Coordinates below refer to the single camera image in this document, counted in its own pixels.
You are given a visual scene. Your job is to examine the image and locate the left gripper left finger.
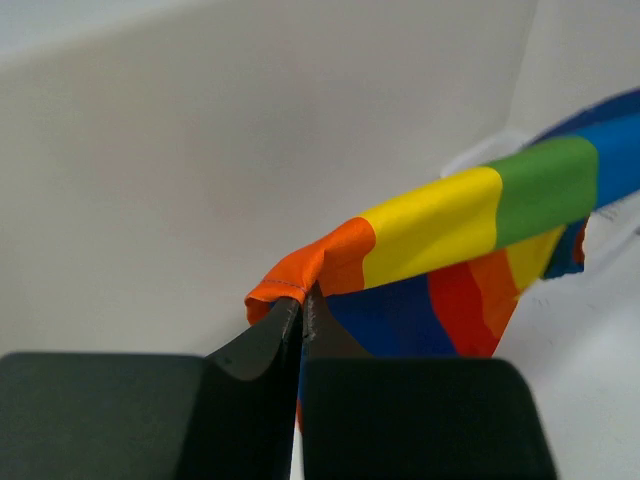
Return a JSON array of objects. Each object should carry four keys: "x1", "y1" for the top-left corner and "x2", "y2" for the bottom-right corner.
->
[{"x1": 1, "y1": 299, "x2": 303, "y2": 479}]

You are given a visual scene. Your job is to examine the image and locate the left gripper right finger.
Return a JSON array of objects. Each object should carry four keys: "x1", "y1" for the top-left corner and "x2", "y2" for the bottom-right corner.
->
[{"x1": 301, "y1": 287, "x2": 558, "y2": 479}]

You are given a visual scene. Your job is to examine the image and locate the rainbow striped shorts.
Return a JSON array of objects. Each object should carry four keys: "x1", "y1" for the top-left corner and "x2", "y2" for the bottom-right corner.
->
[{"x1": 243, "y1": 87, "x2": 640, "y2": 431}]

